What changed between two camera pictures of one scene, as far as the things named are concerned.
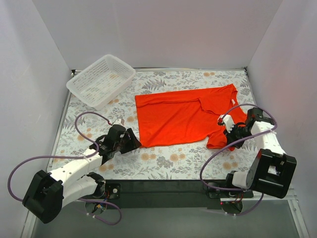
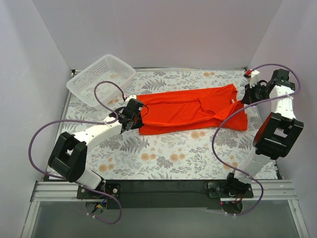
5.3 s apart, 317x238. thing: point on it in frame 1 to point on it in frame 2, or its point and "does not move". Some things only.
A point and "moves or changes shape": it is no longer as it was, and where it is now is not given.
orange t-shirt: [187, 116] moves or changes shape
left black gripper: [128, 140] to [138, 112]
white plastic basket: [96, 85] does not move
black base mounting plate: [171, 194] does not move
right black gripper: [230, 134] to [247, 95]
